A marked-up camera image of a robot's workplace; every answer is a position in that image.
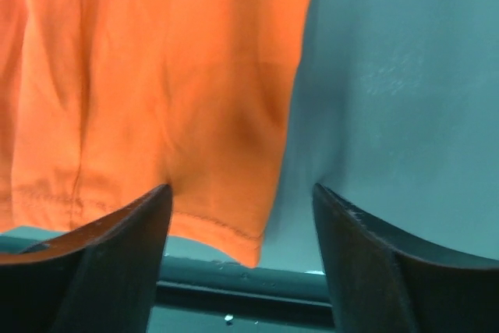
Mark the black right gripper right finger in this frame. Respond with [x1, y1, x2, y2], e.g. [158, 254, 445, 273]
[313, 184, 498, 333]

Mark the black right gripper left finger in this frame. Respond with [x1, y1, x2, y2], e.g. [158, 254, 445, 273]
[1, 185, 172, 333]

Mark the orange t shirt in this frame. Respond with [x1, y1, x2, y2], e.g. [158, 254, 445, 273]
[1, 0, 310, 267]

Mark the aluminium frame rail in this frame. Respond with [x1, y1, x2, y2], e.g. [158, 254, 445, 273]
[0, 225, 333, 333]

